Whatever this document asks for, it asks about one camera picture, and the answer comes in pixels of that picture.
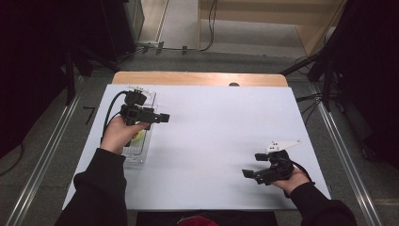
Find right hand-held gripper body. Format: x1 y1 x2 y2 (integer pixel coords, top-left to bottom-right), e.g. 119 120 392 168
259 139 303 186

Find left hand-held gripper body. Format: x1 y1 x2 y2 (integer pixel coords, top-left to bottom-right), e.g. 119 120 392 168
120 85 158 127

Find clear plastic container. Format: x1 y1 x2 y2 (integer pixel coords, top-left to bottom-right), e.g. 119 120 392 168
122 85 158 165

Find person's right hand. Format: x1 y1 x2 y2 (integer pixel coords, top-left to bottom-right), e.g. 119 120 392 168
270 168 312 196

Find person's left hand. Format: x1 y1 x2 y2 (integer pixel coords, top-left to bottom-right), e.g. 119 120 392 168
100 115 152 155

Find white table cover board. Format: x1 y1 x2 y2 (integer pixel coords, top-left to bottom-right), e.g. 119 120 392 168
62 84 332 211

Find wooden table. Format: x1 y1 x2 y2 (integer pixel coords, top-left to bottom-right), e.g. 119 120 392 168
111 71 289 88

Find person's red clothing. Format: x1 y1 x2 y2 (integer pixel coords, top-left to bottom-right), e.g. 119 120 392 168
176 215 220 226

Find black metal stand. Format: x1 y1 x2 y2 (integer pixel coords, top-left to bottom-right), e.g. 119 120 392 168
281 46 335 112
62 46 95 106

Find black curtain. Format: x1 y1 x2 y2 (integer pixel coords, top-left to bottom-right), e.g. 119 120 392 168
0 0 140 159
305 0 399 169

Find light wooden shelf unit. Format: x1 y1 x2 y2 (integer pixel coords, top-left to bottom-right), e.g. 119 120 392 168
197 0 347 57

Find left hand-held gripper black cable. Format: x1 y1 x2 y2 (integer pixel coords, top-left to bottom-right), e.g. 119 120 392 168
101 90 130 140

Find hand-held gripper black cable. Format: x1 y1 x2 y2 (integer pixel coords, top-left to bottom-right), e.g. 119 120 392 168
101 90 130 140
281 157 315 186

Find right hand-held gripper black cable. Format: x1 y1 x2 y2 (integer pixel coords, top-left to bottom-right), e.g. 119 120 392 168
281 157 315 186

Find black floor cables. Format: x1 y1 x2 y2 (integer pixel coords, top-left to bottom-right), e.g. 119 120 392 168
295 92 326 124

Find metal floor rail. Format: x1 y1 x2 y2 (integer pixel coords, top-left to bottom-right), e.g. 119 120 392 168
5 93 83 226
311 89 384 226

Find hanging black cable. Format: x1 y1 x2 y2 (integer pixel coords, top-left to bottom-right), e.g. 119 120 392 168
200 0 219 53

